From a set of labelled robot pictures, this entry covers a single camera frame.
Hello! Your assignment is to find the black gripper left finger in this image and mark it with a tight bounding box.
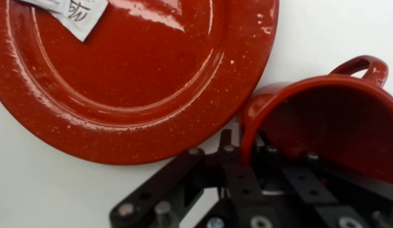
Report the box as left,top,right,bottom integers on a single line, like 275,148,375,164
109,129,270,228

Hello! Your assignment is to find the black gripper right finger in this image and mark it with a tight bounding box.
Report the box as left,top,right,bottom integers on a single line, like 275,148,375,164
253,137,393,228

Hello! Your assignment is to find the red enamel mug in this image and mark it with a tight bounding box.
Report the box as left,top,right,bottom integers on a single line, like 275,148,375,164
240,55,393,188

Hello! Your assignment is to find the red enamel plate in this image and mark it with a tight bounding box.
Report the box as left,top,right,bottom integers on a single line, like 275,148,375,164
0,0,280,167

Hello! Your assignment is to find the white sugar packet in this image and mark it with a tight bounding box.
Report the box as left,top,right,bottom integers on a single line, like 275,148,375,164
18,0,69,15
52,0,111,44

